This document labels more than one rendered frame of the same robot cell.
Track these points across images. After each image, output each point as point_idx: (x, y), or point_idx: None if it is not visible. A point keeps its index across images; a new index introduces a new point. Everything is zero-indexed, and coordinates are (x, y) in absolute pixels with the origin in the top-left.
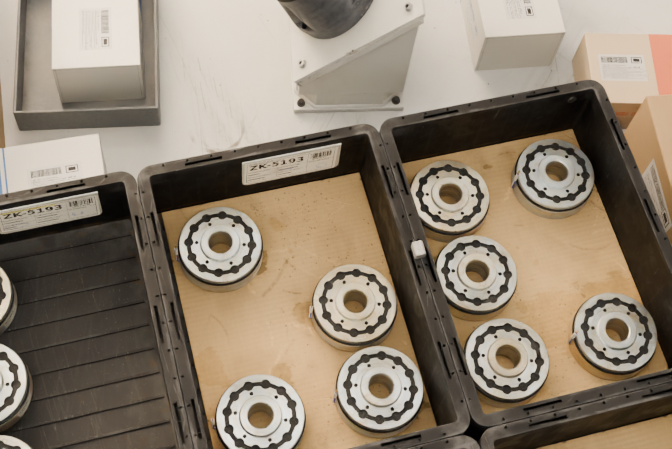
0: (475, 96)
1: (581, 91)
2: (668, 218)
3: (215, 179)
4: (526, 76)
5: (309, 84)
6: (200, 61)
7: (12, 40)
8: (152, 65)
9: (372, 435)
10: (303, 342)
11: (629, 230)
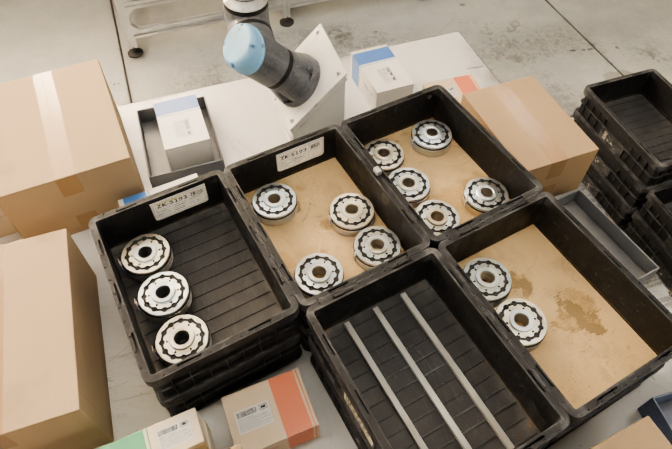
0: None
1: (433, 90)
2: None
3: (263, 169)
4: None
5: (297, 131)
6: (238, 139)
7: (140, 150)
8: (215, 146)
9: None
10: (330, 237)
11: (476, 148)
